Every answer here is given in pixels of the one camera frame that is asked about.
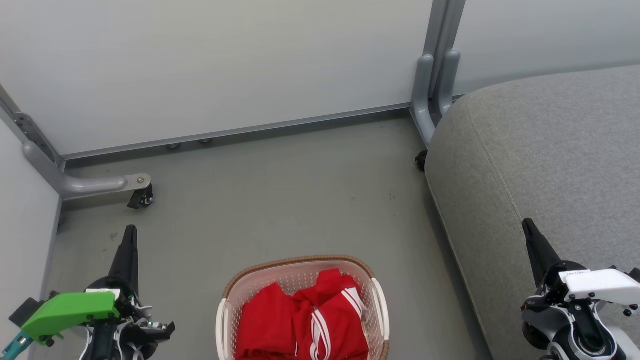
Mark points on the green left wrist camera mount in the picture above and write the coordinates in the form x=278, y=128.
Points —
x=70, y=310

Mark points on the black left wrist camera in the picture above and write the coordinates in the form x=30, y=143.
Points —
x=25, y=310

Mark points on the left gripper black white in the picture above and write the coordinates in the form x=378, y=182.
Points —
x=107, y=335

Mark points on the grey partition post with feet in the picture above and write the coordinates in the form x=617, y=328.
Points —
x=422, y=90

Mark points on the grey partition bottom rail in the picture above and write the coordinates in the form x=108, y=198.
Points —
x=240, y=131

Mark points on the white laundry basket brown rim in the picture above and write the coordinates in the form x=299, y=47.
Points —
x=295, y=275

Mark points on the red garment with white stripes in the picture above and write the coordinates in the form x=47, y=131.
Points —
x=280, y=325

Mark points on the grey partition foot with plate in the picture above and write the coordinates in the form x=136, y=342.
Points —
x=85, y=185

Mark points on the grey fabric sofa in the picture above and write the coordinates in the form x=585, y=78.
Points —
x=540, y=150

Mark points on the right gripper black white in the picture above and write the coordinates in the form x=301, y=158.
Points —
x=575, y=325

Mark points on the black caster wheel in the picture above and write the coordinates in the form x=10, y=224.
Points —
x=142, y=197
x=421, y=160

